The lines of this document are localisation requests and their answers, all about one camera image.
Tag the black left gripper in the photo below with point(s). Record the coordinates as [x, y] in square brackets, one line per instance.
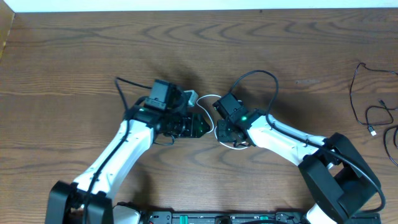
[189, 126]

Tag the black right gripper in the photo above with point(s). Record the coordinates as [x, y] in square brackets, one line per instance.
[226, 130]

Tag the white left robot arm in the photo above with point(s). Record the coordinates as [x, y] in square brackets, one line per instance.
[95, 189]

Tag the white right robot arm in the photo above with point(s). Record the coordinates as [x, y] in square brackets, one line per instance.
[340, 181]

